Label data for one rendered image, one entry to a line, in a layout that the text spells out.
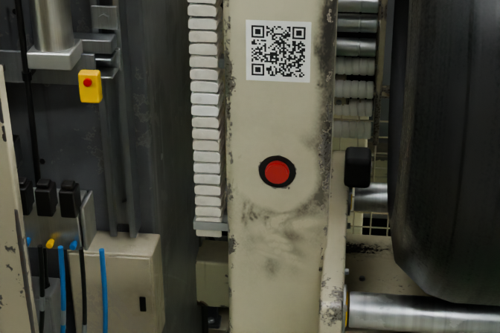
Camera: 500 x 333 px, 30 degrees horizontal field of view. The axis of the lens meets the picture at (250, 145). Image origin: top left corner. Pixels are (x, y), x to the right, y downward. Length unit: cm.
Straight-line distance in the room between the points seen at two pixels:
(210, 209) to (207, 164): 7
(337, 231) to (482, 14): 46
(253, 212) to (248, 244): 5
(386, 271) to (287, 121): 39
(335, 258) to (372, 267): 25
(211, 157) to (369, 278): 37
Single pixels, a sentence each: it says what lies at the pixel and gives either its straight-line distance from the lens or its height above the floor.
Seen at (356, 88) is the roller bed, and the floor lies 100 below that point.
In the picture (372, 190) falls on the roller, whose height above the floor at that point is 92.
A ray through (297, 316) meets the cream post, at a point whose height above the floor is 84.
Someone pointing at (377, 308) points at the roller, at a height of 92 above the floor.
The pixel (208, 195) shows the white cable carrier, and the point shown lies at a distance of 120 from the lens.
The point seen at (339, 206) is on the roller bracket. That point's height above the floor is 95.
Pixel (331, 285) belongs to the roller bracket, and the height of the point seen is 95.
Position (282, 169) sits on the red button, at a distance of 115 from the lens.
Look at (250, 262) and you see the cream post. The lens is 123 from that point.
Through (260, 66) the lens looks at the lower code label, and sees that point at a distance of 109.
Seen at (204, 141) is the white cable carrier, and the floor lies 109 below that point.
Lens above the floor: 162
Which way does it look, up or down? 28 degrees down
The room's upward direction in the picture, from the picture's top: straight up
